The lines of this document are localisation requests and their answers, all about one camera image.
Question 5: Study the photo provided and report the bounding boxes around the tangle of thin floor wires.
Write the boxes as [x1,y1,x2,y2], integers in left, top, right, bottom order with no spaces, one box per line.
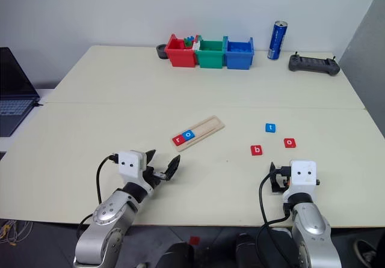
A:
[0,219,34,246]

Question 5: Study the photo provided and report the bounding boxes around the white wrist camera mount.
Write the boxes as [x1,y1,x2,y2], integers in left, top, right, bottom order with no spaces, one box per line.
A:
[117,150,154,197]
[282,159,321,204]

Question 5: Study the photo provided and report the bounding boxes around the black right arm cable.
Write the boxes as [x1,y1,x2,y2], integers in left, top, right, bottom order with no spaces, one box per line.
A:
[255,166,291,268]

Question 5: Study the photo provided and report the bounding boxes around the red plastic bin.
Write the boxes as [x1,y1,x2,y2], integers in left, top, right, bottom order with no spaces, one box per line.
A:
[165,33,199,68]

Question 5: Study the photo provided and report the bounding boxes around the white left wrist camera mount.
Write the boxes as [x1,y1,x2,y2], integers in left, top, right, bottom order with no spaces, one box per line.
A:
[117,150,154,197]

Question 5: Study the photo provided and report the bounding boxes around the blue plastic bin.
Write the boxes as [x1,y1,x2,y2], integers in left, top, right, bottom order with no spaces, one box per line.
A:
[224,35,255,70]

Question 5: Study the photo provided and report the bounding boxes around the wooden letter tray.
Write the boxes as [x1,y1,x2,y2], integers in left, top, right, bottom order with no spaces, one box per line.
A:
[170,114,226,153]

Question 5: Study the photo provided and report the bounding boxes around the grey handheld remote controller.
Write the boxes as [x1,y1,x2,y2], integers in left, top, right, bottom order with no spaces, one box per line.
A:
[288,51,342,77]

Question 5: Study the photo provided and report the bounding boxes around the pile of blue bricks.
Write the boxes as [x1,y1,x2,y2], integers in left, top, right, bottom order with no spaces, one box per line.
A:
[227,44,251,53]

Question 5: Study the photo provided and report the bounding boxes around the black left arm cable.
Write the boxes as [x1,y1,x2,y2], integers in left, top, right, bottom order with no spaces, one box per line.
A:
[76,153,120,240]

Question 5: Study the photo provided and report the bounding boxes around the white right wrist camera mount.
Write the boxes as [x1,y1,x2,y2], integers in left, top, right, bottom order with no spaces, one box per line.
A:
[282,159,321,204]

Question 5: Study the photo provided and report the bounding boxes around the dark rounded shape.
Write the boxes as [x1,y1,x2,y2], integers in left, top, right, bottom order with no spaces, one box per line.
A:
[155,241,196,268]
[235,233,263,268]

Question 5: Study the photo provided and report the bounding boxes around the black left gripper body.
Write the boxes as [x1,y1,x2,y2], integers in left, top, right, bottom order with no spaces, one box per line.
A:
[143,164,168,190]

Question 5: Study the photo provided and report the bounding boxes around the dark open laptop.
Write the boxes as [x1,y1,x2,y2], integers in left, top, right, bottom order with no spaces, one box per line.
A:
[0,46,42,138]

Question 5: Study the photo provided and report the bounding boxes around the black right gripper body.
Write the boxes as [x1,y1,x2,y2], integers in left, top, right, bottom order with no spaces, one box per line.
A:
[274,165,291,191]

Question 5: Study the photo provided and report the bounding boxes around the dark grey round cup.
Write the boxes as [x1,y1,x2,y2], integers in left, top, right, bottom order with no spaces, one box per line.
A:
[156,43,169,61]

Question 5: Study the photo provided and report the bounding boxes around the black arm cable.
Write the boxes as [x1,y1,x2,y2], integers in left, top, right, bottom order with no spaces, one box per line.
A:
[255,166,291,268]
[76,153,120,240]

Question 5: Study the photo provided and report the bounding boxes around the blue drink can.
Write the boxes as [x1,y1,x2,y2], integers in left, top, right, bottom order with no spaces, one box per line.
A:
[267,20,289,61]

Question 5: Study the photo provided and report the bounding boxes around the green plastic bin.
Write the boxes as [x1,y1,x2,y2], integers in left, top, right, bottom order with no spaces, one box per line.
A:
[194,35,228,69]

